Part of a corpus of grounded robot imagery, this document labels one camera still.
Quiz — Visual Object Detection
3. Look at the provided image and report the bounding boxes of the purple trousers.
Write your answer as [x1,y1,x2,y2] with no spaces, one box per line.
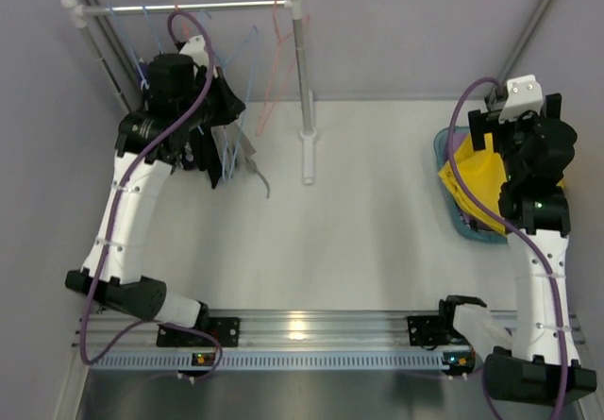
[439,129,507,237]

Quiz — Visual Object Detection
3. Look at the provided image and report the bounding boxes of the yellow garment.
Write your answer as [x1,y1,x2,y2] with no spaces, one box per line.
[433,127,508,244]

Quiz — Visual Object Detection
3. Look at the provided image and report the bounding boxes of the blue wire hanger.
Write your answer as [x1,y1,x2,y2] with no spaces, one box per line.
[200,9,260,183]
[108,5,140,71]
[141,4,164,54]

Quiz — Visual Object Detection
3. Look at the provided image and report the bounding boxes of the pink wire hanger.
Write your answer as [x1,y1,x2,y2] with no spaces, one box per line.
[255,0,297,137]
[175,5,191,41]

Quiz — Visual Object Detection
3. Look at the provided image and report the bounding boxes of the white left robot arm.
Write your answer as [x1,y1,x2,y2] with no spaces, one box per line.
[65,51,245,330]

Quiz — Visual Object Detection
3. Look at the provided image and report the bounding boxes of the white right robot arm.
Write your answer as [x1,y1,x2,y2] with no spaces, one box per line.
[440,82,597,410]

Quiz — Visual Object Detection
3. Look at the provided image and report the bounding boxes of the grey beige garment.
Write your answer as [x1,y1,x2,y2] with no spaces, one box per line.
[211,123,271,199]

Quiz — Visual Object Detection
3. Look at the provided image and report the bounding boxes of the teal transparent plastic basin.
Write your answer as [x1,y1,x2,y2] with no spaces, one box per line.
[433,127,508,245]

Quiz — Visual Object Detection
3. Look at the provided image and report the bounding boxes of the black garment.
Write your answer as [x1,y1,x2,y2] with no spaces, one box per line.
[190,128,223,190]

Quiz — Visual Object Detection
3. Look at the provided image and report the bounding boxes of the purple white patterned garment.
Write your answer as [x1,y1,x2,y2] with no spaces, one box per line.
[136,58,150,92]

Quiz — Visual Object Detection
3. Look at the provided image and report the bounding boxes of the white clothes rack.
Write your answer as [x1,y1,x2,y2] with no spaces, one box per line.
[60,0,317,186]

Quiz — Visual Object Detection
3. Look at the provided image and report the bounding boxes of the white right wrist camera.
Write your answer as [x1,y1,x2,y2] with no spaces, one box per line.
[486,75,545,124]

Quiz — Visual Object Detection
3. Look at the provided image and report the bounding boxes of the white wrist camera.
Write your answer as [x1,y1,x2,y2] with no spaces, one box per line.
[486,75,545,124]
[176,35,209,71]

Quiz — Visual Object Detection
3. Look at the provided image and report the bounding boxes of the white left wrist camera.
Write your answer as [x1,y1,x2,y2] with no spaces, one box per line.
[176,35,209,71]

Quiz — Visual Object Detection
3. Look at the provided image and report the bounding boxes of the aluminium mounting rail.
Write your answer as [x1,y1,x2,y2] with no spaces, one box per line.
[86,311,479,378]

